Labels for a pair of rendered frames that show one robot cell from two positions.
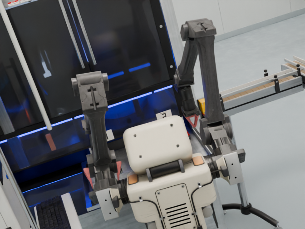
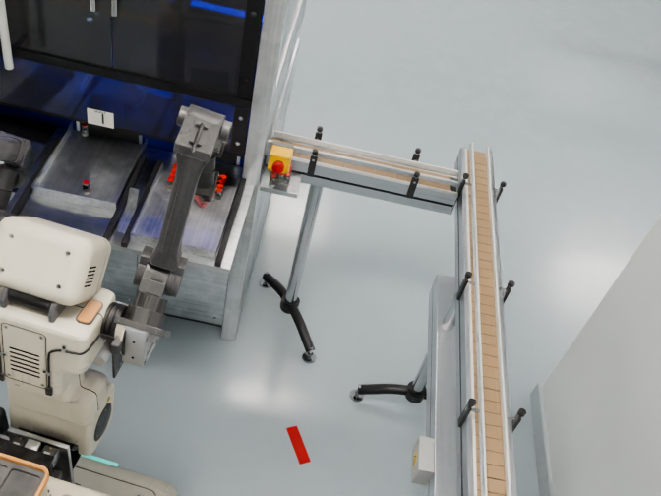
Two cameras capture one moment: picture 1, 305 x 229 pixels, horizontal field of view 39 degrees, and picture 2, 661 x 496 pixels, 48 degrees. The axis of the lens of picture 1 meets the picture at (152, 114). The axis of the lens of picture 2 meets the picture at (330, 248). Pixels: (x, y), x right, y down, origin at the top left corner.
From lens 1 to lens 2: 0.90 m
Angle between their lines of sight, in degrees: 22
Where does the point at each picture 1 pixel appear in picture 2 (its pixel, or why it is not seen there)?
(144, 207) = not seen: outside the picture
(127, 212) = not seen: hidden behind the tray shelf
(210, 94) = (166, 231)
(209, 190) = (76, 360)
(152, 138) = (31, 254)
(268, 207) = (327, 316)
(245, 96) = (356, 174)
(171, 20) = (275, 15)
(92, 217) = not seen: hidden behind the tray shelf
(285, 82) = (428, 189)
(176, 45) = (267, 55)
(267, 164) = (386, 248)
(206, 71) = (172, 201)
